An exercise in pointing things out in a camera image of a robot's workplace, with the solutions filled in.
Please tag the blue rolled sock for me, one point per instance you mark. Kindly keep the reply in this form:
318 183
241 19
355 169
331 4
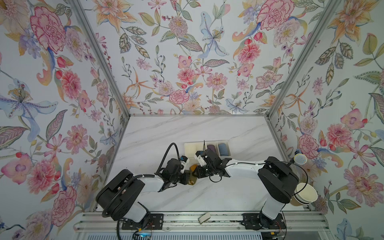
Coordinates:
223 150

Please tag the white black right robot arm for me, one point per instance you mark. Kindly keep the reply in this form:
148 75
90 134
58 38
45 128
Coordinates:
277 177

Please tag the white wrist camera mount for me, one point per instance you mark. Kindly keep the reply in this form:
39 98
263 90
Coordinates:
201 161
184 164

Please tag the aluminium corner frame post right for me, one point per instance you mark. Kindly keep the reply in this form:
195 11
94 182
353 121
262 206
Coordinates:
303 56

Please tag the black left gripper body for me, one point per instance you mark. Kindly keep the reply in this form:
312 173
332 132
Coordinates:
179 178

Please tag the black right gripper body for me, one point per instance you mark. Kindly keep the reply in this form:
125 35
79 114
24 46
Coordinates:
204 171

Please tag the small grey tag on rail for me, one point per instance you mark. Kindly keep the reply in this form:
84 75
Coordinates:
204 218

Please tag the cream plastic divided organizer tray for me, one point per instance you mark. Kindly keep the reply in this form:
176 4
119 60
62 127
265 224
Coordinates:
192 148

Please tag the black stand shower head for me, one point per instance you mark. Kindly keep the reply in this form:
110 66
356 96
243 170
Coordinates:
299 159

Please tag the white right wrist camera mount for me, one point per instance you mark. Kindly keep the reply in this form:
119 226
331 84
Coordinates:
201 161

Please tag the aluminium corner frame post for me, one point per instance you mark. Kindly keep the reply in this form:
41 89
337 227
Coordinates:
94 44
303 56

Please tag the purple rolled sock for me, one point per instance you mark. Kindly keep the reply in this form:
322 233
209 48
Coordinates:
212 148

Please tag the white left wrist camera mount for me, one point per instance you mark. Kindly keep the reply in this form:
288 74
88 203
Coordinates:
184 164

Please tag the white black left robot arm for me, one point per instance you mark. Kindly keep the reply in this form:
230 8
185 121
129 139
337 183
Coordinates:
118 198

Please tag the aluminium corner frame post left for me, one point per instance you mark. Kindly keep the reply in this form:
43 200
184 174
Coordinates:
94 44

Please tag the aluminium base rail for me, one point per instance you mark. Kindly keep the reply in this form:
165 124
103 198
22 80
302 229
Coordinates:
290 221

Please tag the stacked paper cups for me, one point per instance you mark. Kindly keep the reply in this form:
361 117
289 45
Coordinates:
304 195

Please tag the green striped sock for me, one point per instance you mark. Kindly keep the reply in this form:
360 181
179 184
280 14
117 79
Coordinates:
192 179

